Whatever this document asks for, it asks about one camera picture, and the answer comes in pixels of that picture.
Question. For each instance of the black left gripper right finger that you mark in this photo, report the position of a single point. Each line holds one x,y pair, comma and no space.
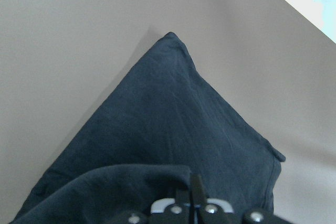
198,196

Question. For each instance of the black printed t-shirt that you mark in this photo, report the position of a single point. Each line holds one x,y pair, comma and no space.
161,124

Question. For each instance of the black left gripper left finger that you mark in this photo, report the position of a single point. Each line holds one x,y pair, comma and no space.
182,203

